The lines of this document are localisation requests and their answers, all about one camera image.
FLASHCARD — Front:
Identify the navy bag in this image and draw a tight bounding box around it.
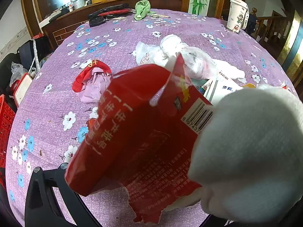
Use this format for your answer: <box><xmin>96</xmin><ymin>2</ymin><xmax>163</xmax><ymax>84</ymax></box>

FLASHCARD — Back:
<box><xmin>18</xmin><ymin>39</ymin><xmax>51</xmax><ymax>70</ymax></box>

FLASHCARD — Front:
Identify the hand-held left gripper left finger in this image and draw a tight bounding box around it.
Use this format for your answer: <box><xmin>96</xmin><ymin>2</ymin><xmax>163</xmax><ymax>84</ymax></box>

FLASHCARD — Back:
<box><xmin>25</xmin><ymin>164</ymin><xmax>100</xmax><ymax>227</ymax></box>

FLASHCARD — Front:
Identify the red pink bag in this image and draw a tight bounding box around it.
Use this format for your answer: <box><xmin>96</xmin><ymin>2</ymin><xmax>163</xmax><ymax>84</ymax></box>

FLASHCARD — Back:
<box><xmin>72</xmin><ymin>60</ymin><xmax>113</xmax><ymax>103</ymax></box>

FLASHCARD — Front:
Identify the white strap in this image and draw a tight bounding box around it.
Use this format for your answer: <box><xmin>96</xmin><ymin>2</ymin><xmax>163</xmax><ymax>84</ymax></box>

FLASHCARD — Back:
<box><xmin>33</xmin><ymin>39</ymin><xmax>41</xmax><ymax>71</ymax></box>

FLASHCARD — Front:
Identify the green cloth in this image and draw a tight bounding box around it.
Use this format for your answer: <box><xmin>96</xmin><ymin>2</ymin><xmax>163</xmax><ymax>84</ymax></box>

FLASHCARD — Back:
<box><xmin>134</xmin><ymin>0</ymin><xmax>151</xmax><ymax>20</ymax></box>

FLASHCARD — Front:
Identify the white blue medicine box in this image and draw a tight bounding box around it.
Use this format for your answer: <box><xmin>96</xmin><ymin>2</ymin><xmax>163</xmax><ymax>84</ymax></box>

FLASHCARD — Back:
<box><xmin>192</xmin><ymin>78</ymin><xmax>244</xmax><ymax>104</ymax></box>

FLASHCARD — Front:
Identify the white tissue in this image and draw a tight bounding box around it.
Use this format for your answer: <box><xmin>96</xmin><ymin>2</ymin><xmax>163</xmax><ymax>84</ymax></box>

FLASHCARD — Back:
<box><xmin>187</xmin><ymin>84</ymin><xmax>303</xmax><ymax>223</ymax></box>

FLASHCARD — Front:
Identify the metal pot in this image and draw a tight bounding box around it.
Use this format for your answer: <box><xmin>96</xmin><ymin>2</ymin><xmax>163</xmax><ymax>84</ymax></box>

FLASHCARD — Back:
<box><xmin>72</xmin><ymin>0</ymin><xmax>86</xmax><ymax>10</ymax></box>

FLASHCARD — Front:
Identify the torn red packet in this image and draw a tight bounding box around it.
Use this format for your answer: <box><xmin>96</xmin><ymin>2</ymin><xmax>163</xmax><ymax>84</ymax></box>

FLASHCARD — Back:
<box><xmin>64</xmin><ymin>53</ymin><xmax>215</xmax><ymax>225</ymax></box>

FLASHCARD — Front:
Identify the white printed cup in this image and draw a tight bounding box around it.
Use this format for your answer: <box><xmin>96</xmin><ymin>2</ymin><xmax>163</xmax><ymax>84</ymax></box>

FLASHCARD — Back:
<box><xmin>227</xmin><ymin>0</ymin><xmax>249</xmax><ymax>33</ymax></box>

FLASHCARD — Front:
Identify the gold pillar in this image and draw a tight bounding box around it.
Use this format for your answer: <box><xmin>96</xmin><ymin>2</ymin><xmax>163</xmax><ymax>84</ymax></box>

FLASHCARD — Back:
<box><xmin>277</xmin><ymin>5</ymin><xmax>303</xmax><ymax>81</ymax></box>

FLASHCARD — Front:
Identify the red white box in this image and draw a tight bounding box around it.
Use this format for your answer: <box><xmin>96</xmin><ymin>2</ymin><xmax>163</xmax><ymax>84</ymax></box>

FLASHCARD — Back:
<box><xmin>13</xmin><ymin>73</ymin><xmax>33</xmax><ymax>107</ymax></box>

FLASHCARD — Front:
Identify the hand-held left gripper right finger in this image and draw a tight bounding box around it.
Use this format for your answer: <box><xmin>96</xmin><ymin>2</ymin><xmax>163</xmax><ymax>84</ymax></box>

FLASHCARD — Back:
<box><xmin>204</xmin><ymin>214</ymin><xmax>239</xmax><ymax>227</ymax></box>

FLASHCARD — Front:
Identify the black pouch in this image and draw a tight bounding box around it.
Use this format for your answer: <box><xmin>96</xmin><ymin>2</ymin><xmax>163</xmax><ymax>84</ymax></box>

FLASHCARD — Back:
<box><xmin>89</xmin><ymin>16</ymin><xmax>107</xmax><ymax>27</ymax></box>

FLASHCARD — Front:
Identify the clear plastic bag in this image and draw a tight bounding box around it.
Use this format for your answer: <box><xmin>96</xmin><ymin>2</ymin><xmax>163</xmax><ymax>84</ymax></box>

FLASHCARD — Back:
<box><xmin>9</xmin><ymin>61</ymin><xmax>29</xmax><ymax>87</ymax></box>
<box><xmin>180</xmin><ymin>46</ymin><xmax>245</xmax><ymax>81</ymax></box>

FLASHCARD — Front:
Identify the black sofa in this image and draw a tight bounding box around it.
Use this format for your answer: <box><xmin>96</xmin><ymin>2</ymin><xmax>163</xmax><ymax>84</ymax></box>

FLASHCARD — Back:
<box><xmin>0</xmin><ymin>52</ymin><xmax>22</xmax><ymax>95</ymax></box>

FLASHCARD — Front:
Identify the black and red tool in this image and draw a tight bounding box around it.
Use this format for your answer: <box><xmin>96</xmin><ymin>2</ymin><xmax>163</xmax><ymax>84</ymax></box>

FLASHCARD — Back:
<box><xmin>88</xmin><ymin>3</ymin><xmax>130</xmax><ymax>19</ymax></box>

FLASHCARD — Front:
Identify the red plastic basket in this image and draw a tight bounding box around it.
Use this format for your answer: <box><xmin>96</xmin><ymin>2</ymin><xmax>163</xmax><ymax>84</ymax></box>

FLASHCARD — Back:
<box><xmin>0</xmin><ymin>94</ymin><xmax>16</xmax><ymax>190</ymax></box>

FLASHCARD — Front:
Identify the wooden stair railing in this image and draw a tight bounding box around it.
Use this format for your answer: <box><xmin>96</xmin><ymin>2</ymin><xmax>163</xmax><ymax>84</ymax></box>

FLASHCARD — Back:
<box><xmin>251</xmin><ymin>7</ymin><xmax>291</xmax><ymax>59</ymax></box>

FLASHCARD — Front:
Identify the white printed plastic bag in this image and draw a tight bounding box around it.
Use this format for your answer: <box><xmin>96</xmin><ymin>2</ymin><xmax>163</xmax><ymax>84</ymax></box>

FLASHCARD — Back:
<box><xmin>135</xmin><ymin>41</ymin><xmax>166</xmax><ymax>67</ymax></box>

